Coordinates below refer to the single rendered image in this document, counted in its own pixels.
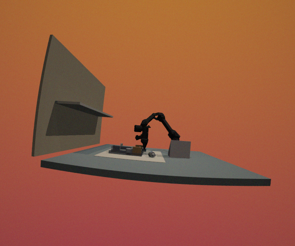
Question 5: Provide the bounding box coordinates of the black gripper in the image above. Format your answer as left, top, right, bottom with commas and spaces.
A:
141, 133, 148, 150

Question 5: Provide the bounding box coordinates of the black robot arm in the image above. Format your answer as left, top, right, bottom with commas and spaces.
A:
134, 112, 180, 141

